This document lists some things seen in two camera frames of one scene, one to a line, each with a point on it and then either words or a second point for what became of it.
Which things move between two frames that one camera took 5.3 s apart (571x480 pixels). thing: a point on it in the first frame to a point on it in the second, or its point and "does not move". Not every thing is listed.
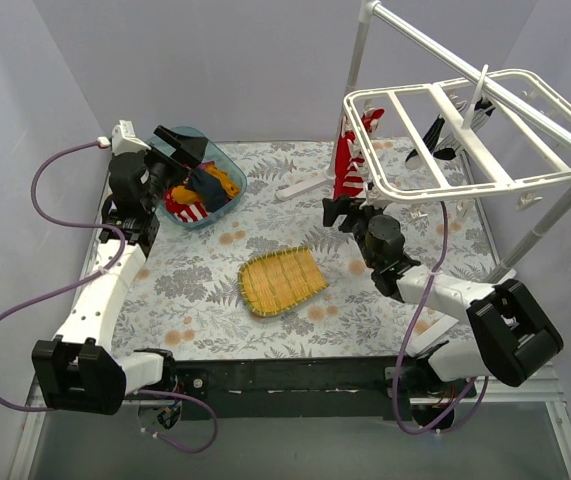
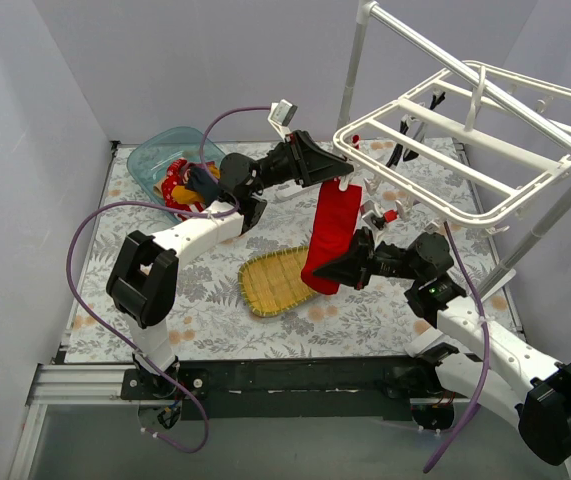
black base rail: (260, 388) does not move
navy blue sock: (210, 188) does not move
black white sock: (451, 144) to (408, 155)
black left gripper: (166, 163) to (298, 160)
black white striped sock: (415, 160) to (397, 149)
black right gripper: (347, 216) to (366, 258)
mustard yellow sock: (186, 196) does not move
